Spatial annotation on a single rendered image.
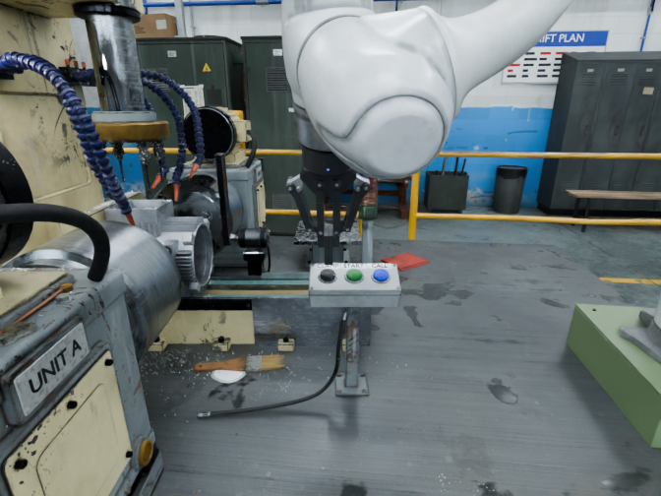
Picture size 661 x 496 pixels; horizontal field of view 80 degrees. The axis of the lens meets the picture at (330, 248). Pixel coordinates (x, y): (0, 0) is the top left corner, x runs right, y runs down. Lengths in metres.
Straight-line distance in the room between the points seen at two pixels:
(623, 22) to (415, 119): 6.32
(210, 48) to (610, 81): 4.48
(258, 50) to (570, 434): 3.74
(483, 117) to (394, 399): 5.34
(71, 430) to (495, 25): 0.56
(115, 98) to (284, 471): 0.80
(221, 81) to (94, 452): 3.79
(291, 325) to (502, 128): 5.33
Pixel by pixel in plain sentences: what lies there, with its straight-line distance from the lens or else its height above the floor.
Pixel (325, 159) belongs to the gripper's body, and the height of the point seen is 1.30.
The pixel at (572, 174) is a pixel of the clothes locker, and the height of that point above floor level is 0.55.
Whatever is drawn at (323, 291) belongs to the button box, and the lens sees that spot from 0.73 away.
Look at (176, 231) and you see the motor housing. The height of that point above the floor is 1.09.
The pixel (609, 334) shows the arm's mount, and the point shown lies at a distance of 1.05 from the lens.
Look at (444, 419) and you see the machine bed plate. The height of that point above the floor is 0.80.
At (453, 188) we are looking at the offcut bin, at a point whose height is 0.35.
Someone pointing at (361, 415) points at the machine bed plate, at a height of 0.80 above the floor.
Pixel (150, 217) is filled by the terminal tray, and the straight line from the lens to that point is 1.01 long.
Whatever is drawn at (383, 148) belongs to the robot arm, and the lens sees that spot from 0.31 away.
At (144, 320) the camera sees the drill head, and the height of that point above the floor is 1.05.
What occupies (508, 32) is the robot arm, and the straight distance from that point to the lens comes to 0.41.
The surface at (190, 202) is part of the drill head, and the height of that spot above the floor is 1.10.
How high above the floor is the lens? 1.37
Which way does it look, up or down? 20 degrees down
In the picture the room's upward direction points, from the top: straight up
